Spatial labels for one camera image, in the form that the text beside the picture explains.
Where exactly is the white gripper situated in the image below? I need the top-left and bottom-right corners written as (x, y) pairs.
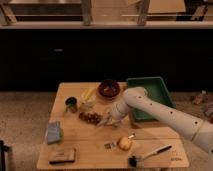
top-left (110, 100), bottom-right (131, 120)

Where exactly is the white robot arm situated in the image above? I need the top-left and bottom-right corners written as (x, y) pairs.
top-left (110, 87), bottom-right (213, 154)

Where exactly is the dark red bowl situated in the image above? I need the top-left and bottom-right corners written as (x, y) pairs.
top-left (98, 79), bottom-right (120, 99)

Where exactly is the bunch of brown grapes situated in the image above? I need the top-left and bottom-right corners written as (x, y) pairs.
top-left (79, 112), bottom-right (102, 125)

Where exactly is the yellow banana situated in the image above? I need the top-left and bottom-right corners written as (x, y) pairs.
top-left (82, 87), bottom-right (96, 101)

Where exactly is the clear plastic container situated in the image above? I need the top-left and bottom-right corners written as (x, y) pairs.
top-left (79, 101), bottom-right (95, 112)

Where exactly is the small metal clip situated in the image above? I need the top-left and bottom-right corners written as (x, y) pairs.
top-left (104, 142), bottom-right (115, 149)

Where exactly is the green plastic tray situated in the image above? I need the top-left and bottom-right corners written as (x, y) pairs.
top-left (126, 76), bottom-right (175, 122)

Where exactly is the dark green mug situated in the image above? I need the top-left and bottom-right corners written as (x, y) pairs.
top-left (65, 97), bottom-right (78, 113)

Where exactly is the black and white brush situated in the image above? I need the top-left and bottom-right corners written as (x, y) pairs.
top-left (128, 145), bottom-right (172, 168)

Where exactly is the brown wooden block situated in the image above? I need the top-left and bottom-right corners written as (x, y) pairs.
top-left (49, 148), bottom-right (76, 164)

